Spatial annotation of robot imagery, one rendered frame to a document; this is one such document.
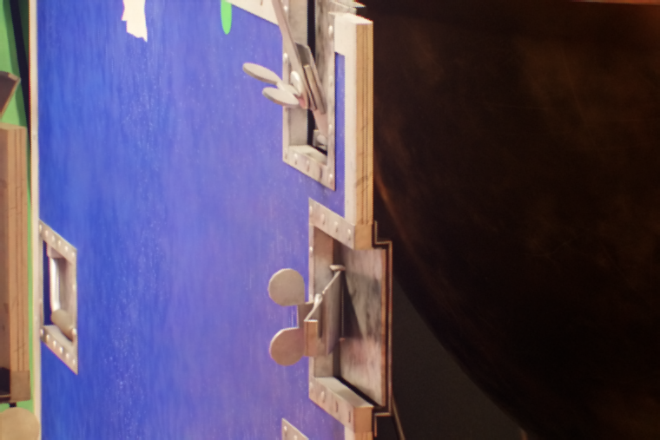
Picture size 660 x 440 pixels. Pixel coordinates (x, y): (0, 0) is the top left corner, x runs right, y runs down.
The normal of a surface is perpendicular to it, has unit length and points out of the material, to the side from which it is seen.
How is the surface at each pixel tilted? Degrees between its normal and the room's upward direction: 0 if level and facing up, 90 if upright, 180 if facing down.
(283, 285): 96
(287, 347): 96
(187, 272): 90
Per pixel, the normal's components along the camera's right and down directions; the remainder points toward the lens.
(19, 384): 0.54, 0.14
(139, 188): -0.97, 0.04
